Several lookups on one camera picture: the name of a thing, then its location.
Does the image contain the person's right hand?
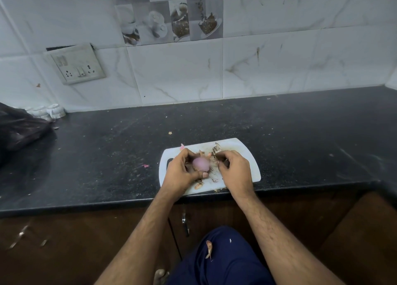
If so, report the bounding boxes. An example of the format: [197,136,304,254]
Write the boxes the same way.
[210,150,258,203]

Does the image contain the black plastic bag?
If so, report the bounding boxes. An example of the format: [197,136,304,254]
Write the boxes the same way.
[0,102,53,168]

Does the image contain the person's right forearm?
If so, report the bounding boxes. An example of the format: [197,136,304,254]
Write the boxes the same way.
[235,195,345,285]

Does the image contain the person's bare foot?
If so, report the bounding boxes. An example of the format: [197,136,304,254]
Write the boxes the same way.
[153,268,170,285]

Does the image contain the long silver drawer handle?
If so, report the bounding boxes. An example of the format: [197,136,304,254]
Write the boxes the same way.
[7,224,30,250]

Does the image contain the printed decorative wall tile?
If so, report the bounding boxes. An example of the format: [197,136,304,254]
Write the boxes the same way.
[108,0,225,46]

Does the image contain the person's left hand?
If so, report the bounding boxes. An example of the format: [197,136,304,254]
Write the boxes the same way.
[161,148,209,199]

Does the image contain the person's navy shorts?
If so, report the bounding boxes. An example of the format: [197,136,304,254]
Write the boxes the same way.
[167,226,277,285]

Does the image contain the person's left forearm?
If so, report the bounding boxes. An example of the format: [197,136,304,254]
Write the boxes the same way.
[94,185,179,285]

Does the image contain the beige switch socket plate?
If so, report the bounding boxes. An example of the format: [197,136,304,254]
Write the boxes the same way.
[46,43,106,86]

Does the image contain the small red onion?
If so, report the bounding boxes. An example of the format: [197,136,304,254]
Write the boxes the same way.
[192,157,211,173]

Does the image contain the white plastic cutting board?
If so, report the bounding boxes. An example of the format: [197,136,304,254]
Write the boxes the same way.
[158,138,262,197]

